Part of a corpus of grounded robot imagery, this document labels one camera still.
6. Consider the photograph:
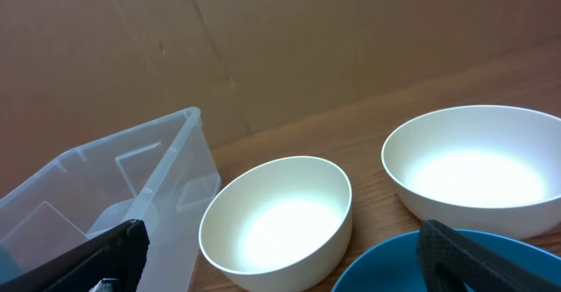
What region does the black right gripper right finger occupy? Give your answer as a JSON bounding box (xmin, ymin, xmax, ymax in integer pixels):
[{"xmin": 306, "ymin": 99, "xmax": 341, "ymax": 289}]
[{"xmin": 415, "ymin": 220, "xmax": 560, "ymax": 292}]

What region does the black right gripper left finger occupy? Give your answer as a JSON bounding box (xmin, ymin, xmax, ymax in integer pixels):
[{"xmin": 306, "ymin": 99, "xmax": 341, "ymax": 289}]
[{"xmin": 1, "ymin": 219, "xmax": 150, "ymax": 292}]

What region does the blue bowl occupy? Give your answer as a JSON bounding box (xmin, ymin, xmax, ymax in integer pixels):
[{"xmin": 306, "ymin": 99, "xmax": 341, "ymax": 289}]
[{"xmin": 332, "ymin": 229, "xmax": 560, "ymax": 292}]

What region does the clear plastic storage bin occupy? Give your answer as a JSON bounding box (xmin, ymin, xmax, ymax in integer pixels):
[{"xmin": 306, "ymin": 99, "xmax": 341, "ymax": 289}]
[{"xmin": 1, "ymin": 107, "xmax": 221, "ymax": 291}]

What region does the large cream bowl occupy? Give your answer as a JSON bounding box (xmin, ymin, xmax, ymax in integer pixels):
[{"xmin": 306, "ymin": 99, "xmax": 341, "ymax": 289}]
[{"xmin": 380, "ymin": 105, "xmax": 560, "ymax": 239}]

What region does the small cream bowl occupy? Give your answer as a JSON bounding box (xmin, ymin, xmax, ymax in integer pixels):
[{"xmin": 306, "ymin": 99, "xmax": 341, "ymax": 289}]
[{"xmin": 198, "ymin": 156, "xmax": 352, "ymax": 291}]

